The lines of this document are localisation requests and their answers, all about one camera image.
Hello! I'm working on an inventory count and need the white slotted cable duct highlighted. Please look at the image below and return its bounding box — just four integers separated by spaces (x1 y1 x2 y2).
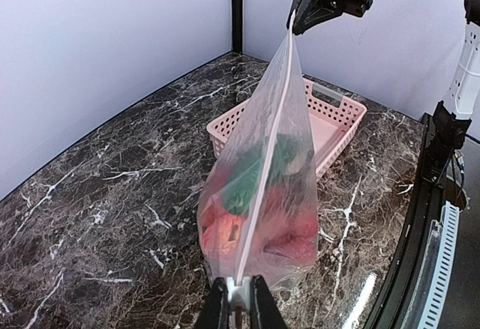
417 201 460 328

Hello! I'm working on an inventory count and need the red lychee bunch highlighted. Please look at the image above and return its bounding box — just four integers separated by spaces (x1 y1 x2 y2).
258 184 318 262

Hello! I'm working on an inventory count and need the green cucumber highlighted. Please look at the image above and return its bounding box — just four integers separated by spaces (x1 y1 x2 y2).
269 133 314 175

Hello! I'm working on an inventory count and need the green bell pepper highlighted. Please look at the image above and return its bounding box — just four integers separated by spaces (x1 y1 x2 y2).
220 157 261 216

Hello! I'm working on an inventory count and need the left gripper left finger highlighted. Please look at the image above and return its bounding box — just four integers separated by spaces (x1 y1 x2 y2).
193 277 230 329

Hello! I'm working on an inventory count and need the clear zip top bag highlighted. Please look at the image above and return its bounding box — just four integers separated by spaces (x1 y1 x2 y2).
197 31 317 292

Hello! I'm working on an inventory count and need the pink plastic basket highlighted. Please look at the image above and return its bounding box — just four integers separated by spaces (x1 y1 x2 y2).
206 79 367 178

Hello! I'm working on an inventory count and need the right black frame post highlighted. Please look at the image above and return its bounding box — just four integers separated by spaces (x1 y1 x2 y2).
231 0 244 54

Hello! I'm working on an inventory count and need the black front rail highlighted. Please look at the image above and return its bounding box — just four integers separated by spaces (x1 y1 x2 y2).
365 114 457 328

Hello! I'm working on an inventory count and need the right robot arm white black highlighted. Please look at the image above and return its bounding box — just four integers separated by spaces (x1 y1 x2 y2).
286 0 479 184

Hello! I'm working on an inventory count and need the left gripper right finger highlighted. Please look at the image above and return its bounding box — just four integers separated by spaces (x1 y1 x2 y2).
249 275 286 329

